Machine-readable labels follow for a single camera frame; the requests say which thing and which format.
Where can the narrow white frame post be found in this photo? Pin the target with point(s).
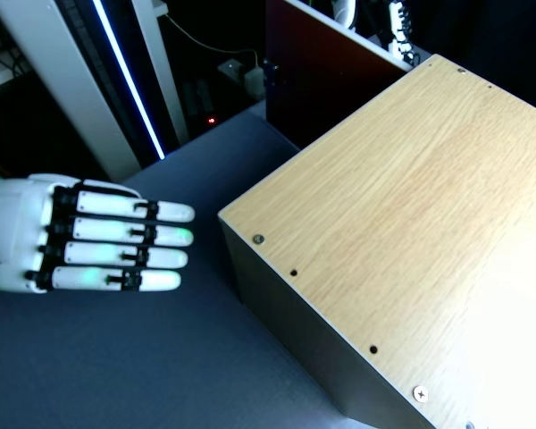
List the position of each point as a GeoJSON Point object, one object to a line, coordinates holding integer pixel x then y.
{"type": "Point", "coordinates": [167, 76]}

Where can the white curved plastic shell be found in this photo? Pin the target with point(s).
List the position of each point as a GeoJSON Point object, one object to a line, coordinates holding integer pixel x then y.
{"type": "Point", "coordinates": [345, 12]}

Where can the black device with red light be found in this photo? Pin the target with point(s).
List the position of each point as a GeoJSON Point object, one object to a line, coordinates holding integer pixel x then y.
{"type": "Point", "coordinates": [202, 105]}

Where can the grey table cloth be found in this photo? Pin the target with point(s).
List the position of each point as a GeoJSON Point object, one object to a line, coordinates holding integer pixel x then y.
{"type": "Point", "coordinates": [129, 348]}

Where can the light wooden box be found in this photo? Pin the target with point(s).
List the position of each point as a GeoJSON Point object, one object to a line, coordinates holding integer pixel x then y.
{"type": "Point", "coordinates": [411, 223]}

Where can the grey wall plug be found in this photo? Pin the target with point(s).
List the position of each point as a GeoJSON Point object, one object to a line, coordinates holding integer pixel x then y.
{"type": "Point", "coordinates": [230, 69]}

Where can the wide white frame post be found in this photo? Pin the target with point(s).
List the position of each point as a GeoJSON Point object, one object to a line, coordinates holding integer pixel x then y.
{"type": "Point", "coordinates": [67, 85]}

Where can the glowing white light strip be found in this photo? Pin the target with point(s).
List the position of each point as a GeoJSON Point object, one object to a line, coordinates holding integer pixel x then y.
{"type": "Point", "coordinates": [129, 80]}

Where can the dark red panel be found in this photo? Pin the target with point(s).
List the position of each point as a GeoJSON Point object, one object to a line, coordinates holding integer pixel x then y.
{"type": "Point", "coordinates": [330, 80]}

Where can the white shelf board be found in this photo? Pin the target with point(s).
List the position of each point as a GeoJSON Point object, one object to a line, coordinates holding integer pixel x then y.
{"type": "Point", "coordinates": [0, 73]}

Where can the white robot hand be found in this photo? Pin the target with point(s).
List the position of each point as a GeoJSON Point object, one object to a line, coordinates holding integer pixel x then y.
{"type": "Point", "coordinates": [22, 223]}
{"type": "Point", "coordinates": [401, 31]}

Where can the white power adapter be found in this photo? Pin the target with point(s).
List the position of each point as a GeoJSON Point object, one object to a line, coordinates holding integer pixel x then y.
{"type": "Point", "coordinates": [254, 81]}

